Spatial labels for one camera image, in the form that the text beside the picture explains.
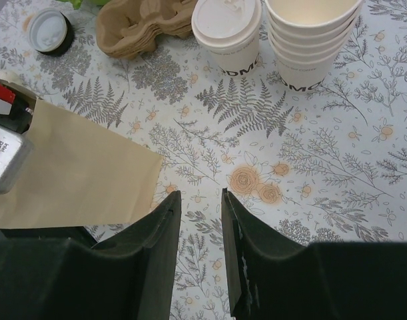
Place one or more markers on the stack of white lids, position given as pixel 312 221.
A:
pixel 50 32

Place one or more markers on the white paper coffee cup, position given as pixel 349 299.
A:
pixel 240 60

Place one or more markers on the white plastic cup lid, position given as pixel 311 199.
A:
pixel 221 25

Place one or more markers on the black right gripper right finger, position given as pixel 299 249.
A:
pixel 270 276

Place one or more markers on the brown pulp cup carrier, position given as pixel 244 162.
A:
pixel 124 29

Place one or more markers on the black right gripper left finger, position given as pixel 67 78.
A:
pixel 63 273

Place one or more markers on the brown paper bag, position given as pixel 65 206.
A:
pixel 78 173

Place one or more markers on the stack of white paper cups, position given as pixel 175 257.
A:
pixel 306 37

